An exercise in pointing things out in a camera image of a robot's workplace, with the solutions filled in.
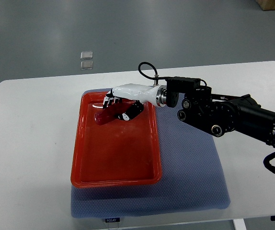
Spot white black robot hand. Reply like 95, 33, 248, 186
103, 83, 166, 121

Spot red pepper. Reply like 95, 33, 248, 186
94, 102, 132, 125

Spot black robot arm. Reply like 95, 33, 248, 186
155, 77, 275, 174

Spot red plastic tray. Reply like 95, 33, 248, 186
70, 89, 162, 188

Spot upper floor socket plate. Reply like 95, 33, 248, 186
80, 51, 93, 60

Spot blue-grey mesh mat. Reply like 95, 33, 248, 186
70, 83, 231, 219

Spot black table label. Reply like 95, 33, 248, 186
105, 218, 120, 223

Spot wooden box corner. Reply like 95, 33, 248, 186
256, 0, 275, 11

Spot white table leg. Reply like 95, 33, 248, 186
232, 218, 247, 230

